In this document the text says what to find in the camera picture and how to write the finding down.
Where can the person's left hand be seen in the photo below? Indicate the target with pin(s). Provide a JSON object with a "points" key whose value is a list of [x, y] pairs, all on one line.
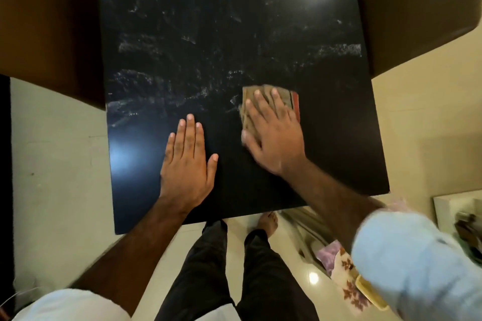
{"points": [[184, 177]]}

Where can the person's right hand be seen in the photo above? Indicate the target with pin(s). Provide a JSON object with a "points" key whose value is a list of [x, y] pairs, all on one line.
{"points": [[276, 140]]}

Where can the person's left little finger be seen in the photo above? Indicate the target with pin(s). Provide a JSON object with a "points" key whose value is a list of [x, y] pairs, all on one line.
{"points": [[170, 149]]}

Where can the person's right thumb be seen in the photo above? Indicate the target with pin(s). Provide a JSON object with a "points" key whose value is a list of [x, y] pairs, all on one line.
{"points": [[251, 145]]}

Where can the person's left middle finger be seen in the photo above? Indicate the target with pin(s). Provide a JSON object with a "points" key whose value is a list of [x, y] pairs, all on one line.
{"points": [[190, 136]]}

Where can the person's left thumb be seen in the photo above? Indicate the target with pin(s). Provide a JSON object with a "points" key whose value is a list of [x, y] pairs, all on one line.
{"points": [[212, 170]]}

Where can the person's right middle finger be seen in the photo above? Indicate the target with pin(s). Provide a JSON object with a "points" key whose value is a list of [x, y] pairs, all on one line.
{"points": [[263, 104]]}

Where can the person's right little finger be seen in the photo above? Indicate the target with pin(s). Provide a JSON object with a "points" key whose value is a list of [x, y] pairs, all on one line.
{"points": [[293, 115]]}

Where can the beige cleaning cloth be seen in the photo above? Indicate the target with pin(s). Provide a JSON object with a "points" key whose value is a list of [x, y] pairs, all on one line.
{"points": [[292, 100]]}

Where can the person's left forearm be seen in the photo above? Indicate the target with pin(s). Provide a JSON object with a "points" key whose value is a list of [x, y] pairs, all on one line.
{"points": [[131, 253]]}

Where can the person's right forearm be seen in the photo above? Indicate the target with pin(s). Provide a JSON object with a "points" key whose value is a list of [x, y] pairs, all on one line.
{"points": [[331, 200]]}

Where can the person's bare foot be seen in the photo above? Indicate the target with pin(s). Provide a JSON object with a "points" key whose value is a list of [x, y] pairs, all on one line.
{"points": [[267, 221]]}

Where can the person's black trousers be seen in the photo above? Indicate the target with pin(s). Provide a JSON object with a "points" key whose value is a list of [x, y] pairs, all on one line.
{"points": [[203, 272]]}

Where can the floral patterned cloth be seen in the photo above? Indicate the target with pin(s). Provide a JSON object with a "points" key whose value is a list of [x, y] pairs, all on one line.
{"points": [[346, 275]]}

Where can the brown upholstered chair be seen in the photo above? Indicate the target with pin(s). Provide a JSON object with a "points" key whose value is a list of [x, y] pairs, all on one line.
{"points": [[418, 8], [49, 27]]}

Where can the black furniture panel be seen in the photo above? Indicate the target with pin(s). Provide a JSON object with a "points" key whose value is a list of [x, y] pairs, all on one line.
{"points": [[5, 189]]}

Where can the white shelf unit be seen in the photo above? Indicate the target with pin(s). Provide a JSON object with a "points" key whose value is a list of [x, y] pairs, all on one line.
{"points": [[444, 208]]}

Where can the yellow pad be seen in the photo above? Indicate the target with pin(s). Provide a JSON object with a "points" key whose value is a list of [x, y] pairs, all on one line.
{"points": [[371, 294]]}

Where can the person's light blue shirt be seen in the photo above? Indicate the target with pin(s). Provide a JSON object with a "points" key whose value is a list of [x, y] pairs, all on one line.
{"points": [[418, 268]]}

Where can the dark clutter on shelf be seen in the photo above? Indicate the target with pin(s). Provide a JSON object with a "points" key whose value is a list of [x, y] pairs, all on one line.
{"points": [[469, 228]]}

